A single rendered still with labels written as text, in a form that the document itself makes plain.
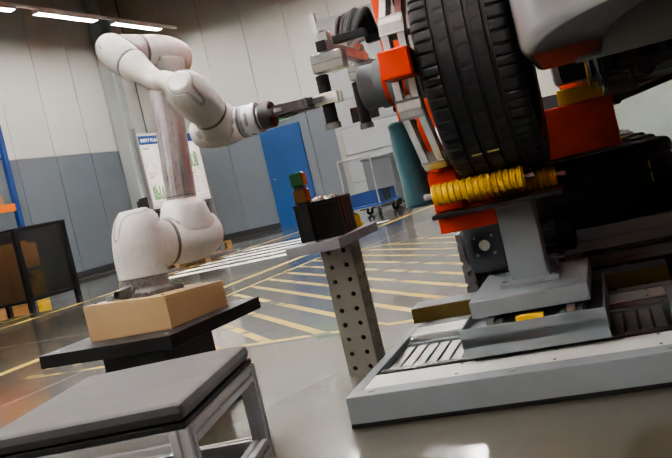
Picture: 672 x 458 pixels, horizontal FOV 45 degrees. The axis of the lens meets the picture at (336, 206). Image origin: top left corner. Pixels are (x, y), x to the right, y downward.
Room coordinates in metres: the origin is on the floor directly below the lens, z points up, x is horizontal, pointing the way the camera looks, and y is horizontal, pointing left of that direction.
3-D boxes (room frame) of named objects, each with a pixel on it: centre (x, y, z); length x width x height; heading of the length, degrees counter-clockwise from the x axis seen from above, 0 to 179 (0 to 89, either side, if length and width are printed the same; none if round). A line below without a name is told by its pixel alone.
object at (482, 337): (2.24, -0.48, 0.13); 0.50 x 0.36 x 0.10; 162
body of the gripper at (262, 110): (2.25, 0.10, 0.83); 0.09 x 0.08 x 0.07; 71
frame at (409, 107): (2.29, -0.32, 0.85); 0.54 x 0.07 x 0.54; 162
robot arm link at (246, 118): (2.28, 0.17, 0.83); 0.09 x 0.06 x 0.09; 161
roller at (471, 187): (2.15, -0.38, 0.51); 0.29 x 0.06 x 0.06; 72
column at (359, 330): (2.59, 0.02, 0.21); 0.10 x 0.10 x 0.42; 72
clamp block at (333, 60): (2.19, -0.07, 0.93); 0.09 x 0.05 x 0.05; 72
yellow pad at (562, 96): (2.65, -0.86, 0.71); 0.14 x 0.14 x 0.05; 72
